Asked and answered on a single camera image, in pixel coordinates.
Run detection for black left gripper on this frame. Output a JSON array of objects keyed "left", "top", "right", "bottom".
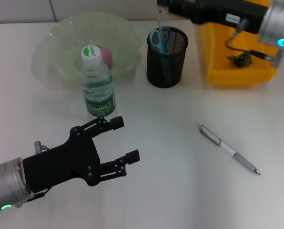
[{"left": 22, "top": 116, "right": 141, "bottom": 192}]

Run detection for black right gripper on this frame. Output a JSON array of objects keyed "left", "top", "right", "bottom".
[{"left": 157, "top": 0, "right": 269, "bottom": 34}]

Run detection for clear plastic ruler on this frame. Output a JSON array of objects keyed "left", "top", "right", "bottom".
[{"left": 156, "top": 6, "right": 165, "bottom": 52}]

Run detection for blue handled scissors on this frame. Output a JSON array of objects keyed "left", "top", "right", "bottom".
[{"left": 148, "top": 26, "right": 172, "bottom": 84}]

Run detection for clear green-label water bottle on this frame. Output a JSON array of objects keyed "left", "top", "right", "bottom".
[{"left": 81, "top": 44, "right": 117, "bottom": 120}]

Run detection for pink toy peach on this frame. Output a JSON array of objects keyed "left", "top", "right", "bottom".
[{"left": 99, "top": 46, "right": 113, "bottom": 68}]

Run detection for green plastic wrapper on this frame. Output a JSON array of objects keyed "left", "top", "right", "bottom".
[{"left": 225, "top": 52, "right": 253, "bottom": 69}]

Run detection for silver white pen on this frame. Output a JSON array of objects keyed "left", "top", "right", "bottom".
[{"left": 199, "top": 123, "right": 261, "bottom": 175}]

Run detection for black mesh pen holder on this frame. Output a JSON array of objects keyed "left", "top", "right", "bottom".
[{"left": 146, "top": 26, "right": 189, "bottom": 89}]

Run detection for translucent green fruit plate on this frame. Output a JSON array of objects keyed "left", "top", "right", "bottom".
[{"left": 31, "top": 11, "right": 142, "bottom": 90}]

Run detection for yellow plastic bin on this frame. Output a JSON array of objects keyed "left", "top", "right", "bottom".
[{"left": 198, "top": 21, "right": 278, "bottom": 88}]

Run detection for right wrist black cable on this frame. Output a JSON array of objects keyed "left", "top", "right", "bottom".
[{"left": 224, "top": 18, "right": 274, "bottom": 61}]

